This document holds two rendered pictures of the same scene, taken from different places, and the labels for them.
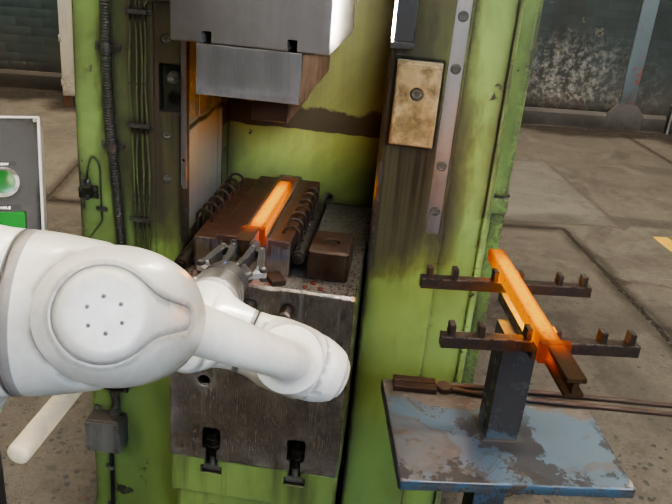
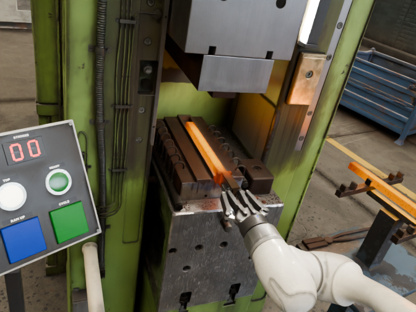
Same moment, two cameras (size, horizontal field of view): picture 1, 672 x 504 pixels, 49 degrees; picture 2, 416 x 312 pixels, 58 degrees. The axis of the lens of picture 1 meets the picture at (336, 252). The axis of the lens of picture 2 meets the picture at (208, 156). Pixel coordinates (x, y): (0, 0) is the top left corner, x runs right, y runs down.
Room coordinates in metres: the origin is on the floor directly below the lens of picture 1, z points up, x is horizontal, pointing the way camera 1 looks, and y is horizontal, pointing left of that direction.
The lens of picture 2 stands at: (0.57, 0.70, 1.61)
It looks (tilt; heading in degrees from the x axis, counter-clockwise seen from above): 30 degrees down; 330
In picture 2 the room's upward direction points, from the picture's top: 11 degrees clockwise
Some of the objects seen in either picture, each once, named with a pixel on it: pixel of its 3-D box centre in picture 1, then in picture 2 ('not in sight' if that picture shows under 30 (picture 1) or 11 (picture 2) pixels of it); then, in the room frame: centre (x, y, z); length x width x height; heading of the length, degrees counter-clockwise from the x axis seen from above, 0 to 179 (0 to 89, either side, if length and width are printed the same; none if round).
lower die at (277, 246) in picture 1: (263, 217); (192, 151); (1.58, 0.17, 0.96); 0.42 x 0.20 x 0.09; 175
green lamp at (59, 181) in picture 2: (2, 182); (58, 181); (1.29, 0.64, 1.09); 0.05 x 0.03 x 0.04; 85
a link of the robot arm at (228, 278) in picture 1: (216, 296); (263, 242); (1.09, 0.19, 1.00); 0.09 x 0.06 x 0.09; 85
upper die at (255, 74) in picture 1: (270, 58); (210, 50); (1.58, 0.17, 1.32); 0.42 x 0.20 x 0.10; 175
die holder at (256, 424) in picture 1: (281, 319); (194, 207); (1.58, 0.12, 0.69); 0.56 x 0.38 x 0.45; 175
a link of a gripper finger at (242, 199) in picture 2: (245, 262); (246, 204); (1.22, 0.16, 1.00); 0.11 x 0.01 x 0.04; 170
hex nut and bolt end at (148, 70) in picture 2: (172, 88); (147, 77); (1.54, 0.38, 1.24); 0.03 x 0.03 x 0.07; 85
